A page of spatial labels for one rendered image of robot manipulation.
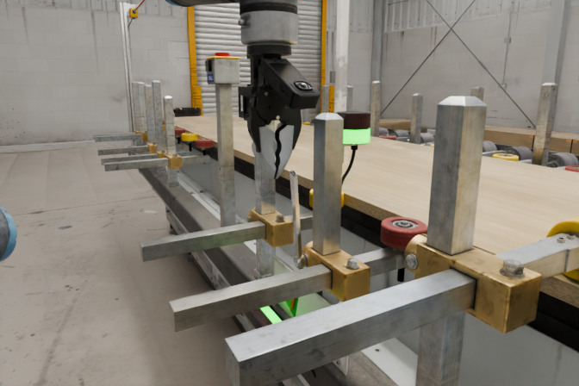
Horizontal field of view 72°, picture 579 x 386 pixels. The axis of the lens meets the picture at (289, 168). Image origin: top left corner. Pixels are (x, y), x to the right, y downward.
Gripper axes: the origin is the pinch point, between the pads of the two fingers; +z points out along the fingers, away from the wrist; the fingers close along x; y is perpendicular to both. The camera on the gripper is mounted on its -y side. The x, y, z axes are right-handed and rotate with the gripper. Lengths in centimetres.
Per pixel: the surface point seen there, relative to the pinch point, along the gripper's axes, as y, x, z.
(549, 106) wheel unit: 22, -115, -7
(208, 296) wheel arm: -7.4, 14.3, 14.8
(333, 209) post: -5.3, -7.9, 6.1
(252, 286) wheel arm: -7.7, 7.7, 14.8
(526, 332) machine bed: -27.4, -27.9, 21.9
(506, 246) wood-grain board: -21.8, -29.5, 10.8
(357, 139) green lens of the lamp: -6.4, -11.6, -5.5
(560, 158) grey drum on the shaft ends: 35, -152, 17
